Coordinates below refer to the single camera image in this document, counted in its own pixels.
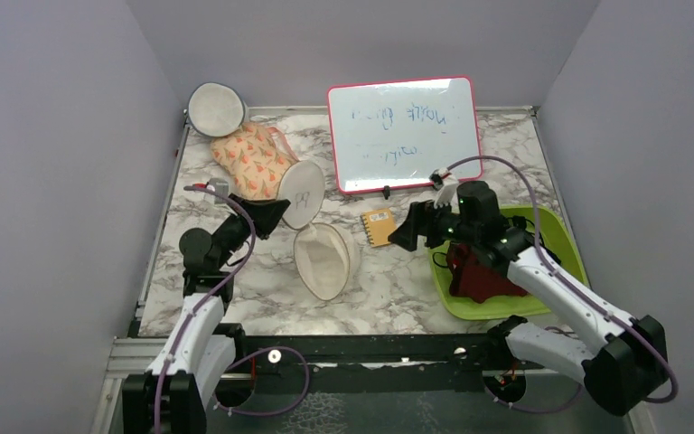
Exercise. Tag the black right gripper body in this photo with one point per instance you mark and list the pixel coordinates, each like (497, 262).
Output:
(443, 225)

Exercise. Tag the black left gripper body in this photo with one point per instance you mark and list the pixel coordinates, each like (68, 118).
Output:
(233, 233)

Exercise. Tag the dark bra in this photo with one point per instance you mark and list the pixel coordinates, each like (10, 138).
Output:
(471, 279)

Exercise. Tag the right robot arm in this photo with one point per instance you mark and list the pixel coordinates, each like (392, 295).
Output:
(620, 360)

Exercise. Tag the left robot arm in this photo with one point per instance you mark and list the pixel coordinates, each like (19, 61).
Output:
(203, 311)

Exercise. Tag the peach floral bra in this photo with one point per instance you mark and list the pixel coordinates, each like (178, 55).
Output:
(256, 157)

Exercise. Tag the red and black bra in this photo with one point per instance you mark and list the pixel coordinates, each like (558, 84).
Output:
(522, 222)

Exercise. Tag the grey rimmed mesh laundry bag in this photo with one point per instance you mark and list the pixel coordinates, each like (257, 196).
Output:
(216, 110)

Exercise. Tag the small orange spiral notebook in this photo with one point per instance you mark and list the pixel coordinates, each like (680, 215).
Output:
(378, 225)

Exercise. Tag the pink framed whiteboard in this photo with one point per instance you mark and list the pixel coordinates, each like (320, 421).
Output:
(395, 134)

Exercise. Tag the green plastic tray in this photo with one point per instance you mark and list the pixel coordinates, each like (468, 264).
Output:
(556, 239)

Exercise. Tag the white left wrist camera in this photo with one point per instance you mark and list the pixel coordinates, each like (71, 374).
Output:
(217, 189)

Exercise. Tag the black mounting rail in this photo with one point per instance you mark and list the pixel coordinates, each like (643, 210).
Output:
(282, 364)

